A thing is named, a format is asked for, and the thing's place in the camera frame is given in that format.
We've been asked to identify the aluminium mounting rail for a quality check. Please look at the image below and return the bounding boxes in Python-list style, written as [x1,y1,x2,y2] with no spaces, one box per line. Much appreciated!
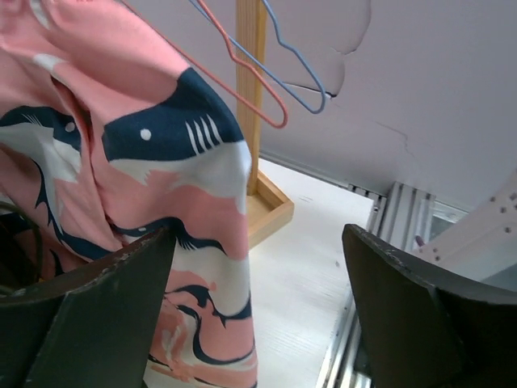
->
[314,181,437,388]

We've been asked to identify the wooden clothes rack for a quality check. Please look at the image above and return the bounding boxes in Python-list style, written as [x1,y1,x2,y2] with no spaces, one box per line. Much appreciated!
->
[235,1,294,247]

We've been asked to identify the pink patterned shorts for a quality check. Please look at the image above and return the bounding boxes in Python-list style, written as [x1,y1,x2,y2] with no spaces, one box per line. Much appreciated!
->
[1,1,258,387]

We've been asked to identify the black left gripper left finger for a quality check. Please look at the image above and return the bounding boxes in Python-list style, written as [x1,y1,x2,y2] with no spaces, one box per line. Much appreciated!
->
[1,229,175,387]

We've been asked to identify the dark olive shorts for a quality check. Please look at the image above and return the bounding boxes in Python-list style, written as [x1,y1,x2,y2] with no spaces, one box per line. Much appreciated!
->
[1,201,44,297]

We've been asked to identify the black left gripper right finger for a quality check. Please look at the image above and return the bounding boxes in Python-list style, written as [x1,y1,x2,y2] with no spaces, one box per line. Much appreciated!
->
[342,224,516,387]

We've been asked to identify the blue hanger of grey shorts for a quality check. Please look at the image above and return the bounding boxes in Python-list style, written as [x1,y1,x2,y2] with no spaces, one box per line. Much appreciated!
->
[189,1,349,109]

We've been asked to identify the pink hanger of green shorts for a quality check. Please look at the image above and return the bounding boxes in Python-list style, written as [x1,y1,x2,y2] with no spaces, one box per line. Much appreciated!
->
[124,1,288,133]

